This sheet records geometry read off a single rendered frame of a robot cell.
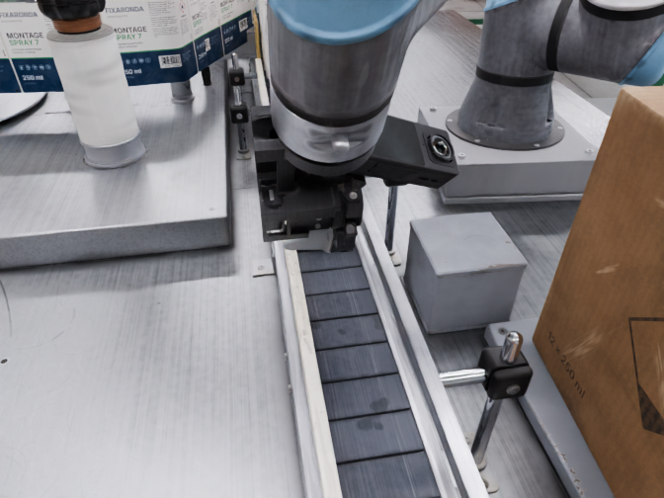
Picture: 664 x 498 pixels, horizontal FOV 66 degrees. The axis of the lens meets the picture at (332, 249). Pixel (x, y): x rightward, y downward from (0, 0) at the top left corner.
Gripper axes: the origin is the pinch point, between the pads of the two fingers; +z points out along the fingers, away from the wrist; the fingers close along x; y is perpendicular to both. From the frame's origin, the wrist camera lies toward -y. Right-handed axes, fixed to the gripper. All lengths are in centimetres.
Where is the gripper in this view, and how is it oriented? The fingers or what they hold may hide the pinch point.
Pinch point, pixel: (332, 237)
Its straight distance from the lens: 53.0
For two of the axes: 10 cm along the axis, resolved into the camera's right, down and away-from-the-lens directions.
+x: 1.4, 9.2, -3.7
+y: -9.9, 1.0, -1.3
